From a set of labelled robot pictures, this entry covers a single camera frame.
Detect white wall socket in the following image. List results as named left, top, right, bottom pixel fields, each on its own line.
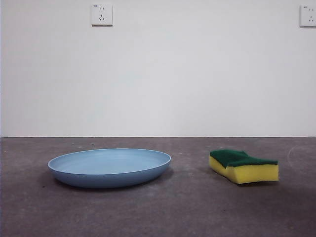
left=299, top=4, right=316, bottom=28
left=91, top=3, right=114, bottom=27

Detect blue round plate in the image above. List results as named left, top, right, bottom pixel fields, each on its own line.
left=47, top=148, right=172, bottom=189

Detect yellow sponge with green scourer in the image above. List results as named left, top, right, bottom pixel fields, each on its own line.
left=209, top=149, right=279, bottom=185

